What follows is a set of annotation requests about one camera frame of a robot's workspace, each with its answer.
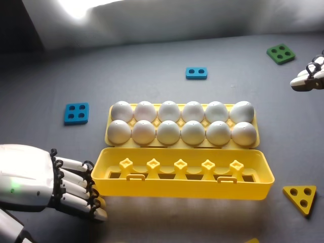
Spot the blue two-hole block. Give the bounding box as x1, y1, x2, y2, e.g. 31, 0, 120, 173
185, 67, 208, 80

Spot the grey table cloth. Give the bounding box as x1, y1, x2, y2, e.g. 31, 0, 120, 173
0, 32, 324, 243

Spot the yellow triangle three-hole block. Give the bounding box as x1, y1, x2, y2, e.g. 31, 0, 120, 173
282, 185, 317, 218

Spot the yellow plastic egg carton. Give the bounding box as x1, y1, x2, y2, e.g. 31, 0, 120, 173
90, 102, 275, 201

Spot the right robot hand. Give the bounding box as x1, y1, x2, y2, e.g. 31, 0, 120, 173
290, 50, 324, 92

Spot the blue square four-hole block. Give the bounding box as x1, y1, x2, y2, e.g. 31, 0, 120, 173
63, 102, 90, 126

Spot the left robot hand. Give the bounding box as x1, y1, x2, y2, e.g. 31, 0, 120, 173
0, 144, 109, 223

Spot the green square four-hole block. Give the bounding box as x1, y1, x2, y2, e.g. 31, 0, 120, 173
266, 44, 296, 65

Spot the white toy egg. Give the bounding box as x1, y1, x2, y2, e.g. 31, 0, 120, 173
230, 121, 257, 147
133, 101, 157, 123
110, 100, 134, 122
206, 120, 231, 146
181, 101, 205, 123
156, 119, 181, 145
157, 100, 182, 122
229, 100, 255, 124
107, 119, 132, 144
204, 101, 229, 123
180, 120, 206, 146
131, 119, 156, 145

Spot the white sheet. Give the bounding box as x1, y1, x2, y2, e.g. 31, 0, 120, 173
22, 0, 324, 50

